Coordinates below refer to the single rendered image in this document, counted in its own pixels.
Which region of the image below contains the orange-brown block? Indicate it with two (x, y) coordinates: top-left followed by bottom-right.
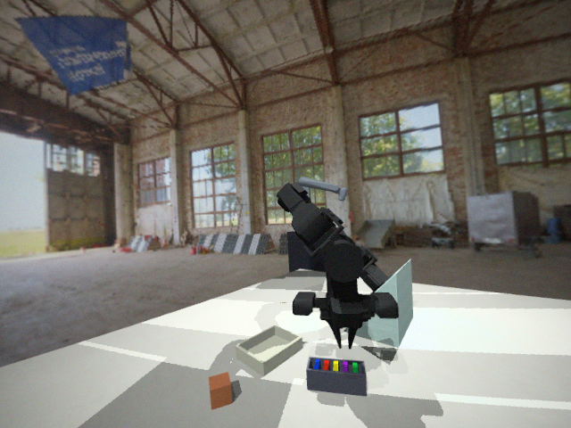
(209, 372), (232, 410)

